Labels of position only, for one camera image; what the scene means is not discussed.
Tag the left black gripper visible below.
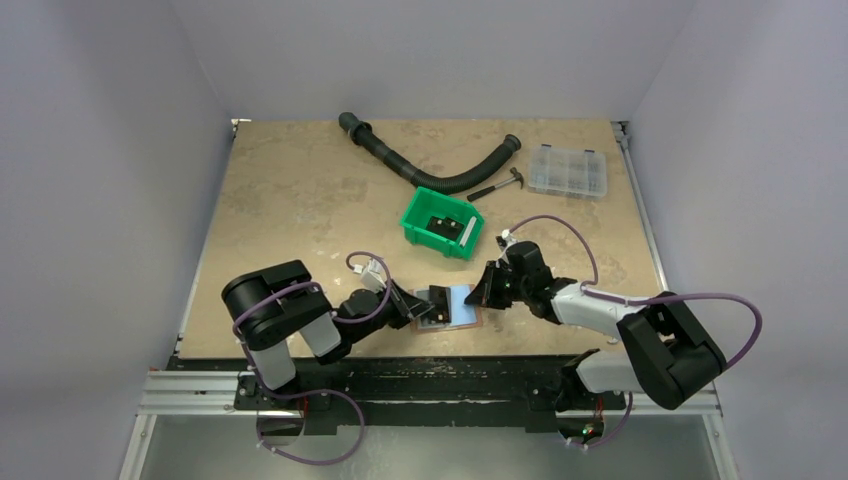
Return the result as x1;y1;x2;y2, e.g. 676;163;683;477
350;278;434;343

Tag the green plastic bin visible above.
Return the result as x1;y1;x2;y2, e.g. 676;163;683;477
399;187;485;261

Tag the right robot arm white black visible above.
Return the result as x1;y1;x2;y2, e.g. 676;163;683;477
464;241;729;411

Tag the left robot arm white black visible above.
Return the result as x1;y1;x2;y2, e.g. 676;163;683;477
221;252;440;409

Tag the white card in bin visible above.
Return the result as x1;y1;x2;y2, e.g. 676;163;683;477
459;216;477;248

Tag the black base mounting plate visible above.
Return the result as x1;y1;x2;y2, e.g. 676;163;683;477
233;356;627;439

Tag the clear plastic organizer box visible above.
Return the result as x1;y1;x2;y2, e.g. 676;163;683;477
526;144;608;200

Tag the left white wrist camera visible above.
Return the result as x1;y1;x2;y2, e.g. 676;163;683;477
353;259;386;292

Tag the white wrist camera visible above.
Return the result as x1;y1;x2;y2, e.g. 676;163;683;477
496;229;518;255
353;259;386;292

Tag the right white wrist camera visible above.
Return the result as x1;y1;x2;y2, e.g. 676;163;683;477
496;229;518;255

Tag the small black-handled hammer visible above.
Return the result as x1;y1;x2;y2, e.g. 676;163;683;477
466;167;525;203

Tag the black corrugated hose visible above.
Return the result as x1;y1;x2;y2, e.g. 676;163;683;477
337;111;523;197

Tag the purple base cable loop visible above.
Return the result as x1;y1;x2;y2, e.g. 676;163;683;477
255;388;367;466

